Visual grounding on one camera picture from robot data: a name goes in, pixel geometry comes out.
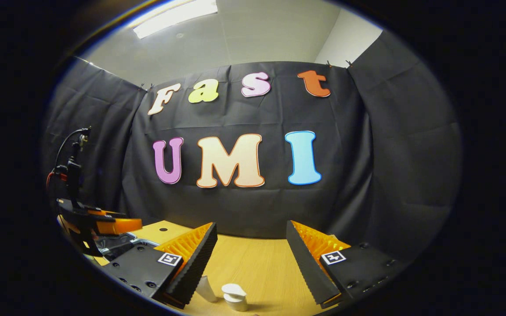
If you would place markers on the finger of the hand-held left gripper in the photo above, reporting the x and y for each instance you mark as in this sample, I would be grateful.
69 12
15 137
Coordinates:
119 226
108 213

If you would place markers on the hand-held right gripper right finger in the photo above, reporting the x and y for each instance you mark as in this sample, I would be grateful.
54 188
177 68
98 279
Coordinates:
305 267

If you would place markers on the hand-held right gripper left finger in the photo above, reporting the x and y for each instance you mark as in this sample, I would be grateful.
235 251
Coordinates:
196 267

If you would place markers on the white skin care tube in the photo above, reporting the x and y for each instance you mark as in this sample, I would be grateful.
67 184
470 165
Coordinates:
207 289

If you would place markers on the white pump bottle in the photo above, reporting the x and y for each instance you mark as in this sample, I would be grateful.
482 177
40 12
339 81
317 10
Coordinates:
234 298

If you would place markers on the black backdrop cloth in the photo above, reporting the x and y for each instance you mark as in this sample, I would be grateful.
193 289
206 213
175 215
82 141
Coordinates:
257 206

